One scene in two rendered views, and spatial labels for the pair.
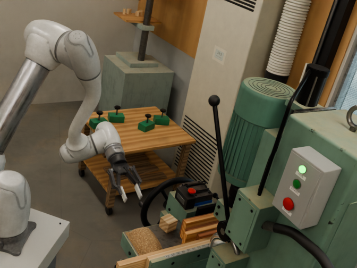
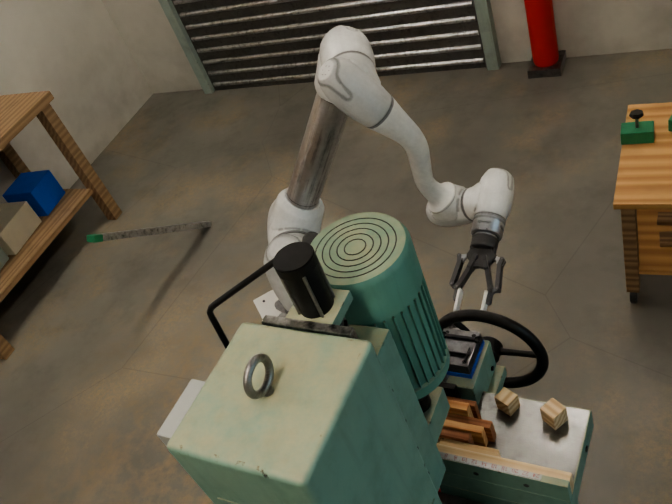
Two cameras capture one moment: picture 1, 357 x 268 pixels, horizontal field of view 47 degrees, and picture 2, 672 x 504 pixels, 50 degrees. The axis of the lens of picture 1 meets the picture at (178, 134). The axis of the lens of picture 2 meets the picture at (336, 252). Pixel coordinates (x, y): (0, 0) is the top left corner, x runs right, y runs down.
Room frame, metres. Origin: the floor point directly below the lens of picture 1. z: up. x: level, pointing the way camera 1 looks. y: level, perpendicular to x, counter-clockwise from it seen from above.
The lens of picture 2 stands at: (0.93, -1.07, 2.24)
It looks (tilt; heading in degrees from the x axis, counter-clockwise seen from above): 40 degrees down; 76
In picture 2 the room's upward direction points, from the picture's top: 23 degrees counter-clockwise
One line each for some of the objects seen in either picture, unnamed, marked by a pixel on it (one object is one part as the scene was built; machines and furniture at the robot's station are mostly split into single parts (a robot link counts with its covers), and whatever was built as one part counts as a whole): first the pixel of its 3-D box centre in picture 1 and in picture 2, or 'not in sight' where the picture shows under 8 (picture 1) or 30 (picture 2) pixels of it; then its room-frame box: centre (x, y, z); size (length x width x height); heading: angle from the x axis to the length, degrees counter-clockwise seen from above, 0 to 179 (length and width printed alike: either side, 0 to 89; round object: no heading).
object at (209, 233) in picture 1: (217, 235); (431, 434); (1.17, -0.21, 0.92); 0.18 x 0.02 x 0.05; 126
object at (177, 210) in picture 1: (190, 208); (455, 371); (1.31, -0.11, 0.91); 0.15 x 0.14 x 0.09; 126
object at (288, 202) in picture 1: (288, 203); not in sight; (0.80, -0.28, 1.36); 0.03 x 0.01 x 0.03; 36
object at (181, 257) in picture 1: (226, 245); (421, 457); (1.13, -0.24, 0.93); 0.60 x 0.02 x 0.06; 126
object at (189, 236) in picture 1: (212, 232); (429, 425); (1.18, -0.19, 0.93); 0.24 x 0.02 x 0.06; 126
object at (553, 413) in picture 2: not in sight; (554, 413); (1.40, -0.34, 0.92); 0.04 x 0.04 x 0.04; 5
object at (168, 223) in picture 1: (168, 223); not in sight; (1.19, -0.03, 0.92); 0.05 x 0.05 x 0.04; 49
